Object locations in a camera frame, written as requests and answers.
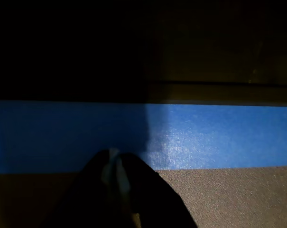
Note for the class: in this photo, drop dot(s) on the wide blue tape strip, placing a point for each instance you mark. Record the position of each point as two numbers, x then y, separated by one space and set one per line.
205 133

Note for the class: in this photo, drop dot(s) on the black gripper finger blue tape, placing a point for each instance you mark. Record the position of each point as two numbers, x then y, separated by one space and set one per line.
152 194
86 194

